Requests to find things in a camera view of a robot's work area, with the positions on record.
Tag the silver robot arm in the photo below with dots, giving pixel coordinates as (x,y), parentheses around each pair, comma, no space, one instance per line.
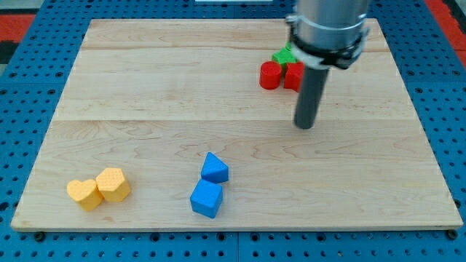
(328,33)

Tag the red star block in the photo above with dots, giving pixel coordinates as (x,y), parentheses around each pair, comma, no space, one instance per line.
(293,76)

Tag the green star block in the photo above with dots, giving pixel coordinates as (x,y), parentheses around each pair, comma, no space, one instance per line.
(284,56)

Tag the blue triangle block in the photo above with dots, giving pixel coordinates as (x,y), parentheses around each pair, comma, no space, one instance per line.
(214,169)

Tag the red cylinder block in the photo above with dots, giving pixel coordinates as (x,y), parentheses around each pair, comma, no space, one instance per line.
(270,75)

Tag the wooden board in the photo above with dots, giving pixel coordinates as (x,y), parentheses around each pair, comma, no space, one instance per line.
(153,97)

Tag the blue cube block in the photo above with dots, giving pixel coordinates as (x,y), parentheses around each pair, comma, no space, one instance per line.
(206,198)

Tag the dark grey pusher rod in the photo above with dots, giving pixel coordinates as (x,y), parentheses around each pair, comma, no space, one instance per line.
(310,93)

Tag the yellow hexagon block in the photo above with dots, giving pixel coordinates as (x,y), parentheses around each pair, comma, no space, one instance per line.
(113,184)

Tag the yellow heart block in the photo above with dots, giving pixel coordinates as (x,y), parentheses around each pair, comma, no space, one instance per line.
(85,193)

